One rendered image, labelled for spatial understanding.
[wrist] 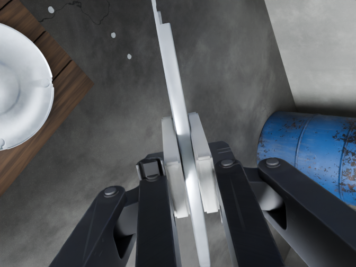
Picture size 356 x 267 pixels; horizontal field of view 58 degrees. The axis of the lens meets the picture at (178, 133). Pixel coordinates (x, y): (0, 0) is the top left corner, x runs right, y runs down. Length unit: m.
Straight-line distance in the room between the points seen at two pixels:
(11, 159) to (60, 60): 0.28
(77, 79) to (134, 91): 0.59
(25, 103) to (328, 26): 1.93
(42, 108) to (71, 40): 0.51
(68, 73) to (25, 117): 0.16
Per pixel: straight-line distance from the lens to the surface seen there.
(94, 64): 1.37
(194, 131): 0.18
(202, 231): 0.21
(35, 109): 0.87
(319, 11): 2.32
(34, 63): 0.87
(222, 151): 0.17
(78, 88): 0.93
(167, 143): 0.17
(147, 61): 1.54
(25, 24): 0.88
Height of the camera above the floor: 1.16
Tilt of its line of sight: 43 degrees down
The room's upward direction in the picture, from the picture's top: 100 degrees clockwise
